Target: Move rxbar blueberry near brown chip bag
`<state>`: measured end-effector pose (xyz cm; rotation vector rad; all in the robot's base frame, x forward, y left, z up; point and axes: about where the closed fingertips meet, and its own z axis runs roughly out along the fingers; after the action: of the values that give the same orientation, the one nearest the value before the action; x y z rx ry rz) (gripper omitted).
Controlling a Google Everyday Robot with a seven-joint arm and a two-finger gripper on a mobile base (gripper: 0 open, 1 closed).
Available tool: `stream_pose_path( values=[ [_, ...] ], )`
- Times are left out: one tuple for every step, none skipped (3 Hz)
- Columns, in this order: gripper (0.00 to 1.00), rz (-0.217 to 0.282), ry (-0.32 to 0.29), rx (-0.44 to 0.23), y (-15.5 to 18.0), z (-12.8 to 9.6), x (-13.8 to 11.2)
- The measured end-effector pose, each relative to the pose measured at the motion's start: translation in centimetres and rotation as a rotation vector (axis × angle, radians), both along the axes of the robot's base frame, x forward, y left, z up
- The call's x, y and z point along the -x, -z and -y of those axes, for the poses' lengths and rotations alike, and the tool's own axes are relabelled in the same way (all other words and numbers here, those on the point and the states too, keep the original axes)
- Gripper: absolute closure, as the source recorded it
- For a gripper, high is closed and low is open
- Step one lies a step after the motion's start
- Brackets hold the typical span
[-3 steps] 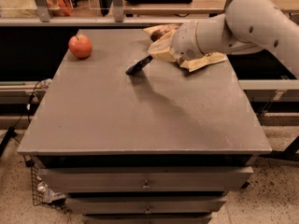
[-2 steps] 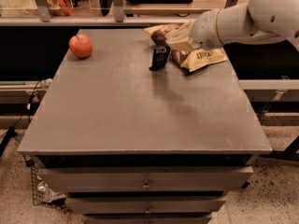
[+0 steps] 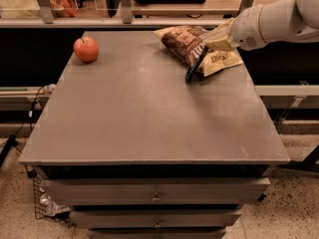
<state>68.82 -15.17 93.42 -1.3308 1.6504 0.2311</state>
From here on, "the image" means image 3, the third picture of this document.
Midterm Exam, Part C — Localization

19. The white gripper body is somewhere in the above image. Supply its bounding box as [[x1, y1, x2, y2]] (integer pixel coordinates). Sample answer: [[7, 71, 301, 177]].
[[230, 5, 266, 51]]

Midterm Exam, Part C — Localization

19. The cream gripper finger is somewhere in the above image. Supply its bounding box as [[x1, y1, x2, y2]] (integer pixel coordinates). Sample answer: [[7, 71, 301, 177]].
[[204, 35, 240, 52], [203, 18, 235, 43]]

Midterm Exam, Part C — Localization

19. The blue rxbar blueberry bar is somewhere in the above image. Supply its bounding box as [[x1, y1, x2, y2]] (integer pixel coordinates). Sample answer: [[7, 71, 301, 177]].
[[184, 47, 208, 84]]

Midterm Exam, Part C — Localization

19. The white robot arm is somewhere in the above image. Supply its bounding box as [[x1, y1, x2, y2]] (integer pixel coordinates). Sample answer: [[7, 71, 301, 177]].
[[203, 0, 319, 51]]

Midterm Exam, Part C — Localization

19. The brown chip bag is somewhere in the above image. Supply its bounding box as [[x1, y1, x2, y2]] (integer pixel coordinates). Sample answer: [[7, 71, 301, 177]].
[[153, 26, 242, 77]]

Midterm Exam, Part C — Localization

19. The orange snack bag on shelf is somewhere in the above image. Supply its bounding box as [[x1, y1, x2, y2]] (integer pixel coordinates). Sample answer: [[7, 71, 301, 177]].
[[49, 0, 77, 18]]

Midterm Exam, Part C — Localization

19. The grey drawer cabinet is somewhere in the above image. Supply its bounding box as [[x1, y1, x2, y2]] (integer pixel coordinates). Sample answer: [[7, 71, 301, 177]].
[[20, 31, 288, 239]]

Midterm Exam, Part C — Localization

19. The red apple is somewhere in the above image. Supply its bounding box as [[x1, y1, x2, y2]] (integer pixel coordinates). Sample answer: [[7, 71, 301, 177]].
[[73, 37, 99, 63]]

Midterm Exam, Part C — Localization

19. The metal shelf rail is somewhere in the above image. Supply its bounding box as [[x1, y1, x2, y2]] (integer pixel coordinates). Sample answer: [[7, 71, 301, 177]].
[[0, 0, 300, 29]]

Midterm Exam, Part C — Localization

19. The black cable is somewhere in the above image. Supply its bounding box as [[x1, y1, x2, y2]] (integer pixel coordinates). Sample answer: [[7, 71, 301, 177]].
[[0, 85, 48, 167]]

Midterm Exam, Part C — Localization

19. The wire mesh basket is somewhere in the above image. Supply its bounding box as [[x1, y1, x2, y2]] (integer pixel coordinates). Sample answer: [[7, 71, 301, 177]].
[[33, 176, 71, 222]]

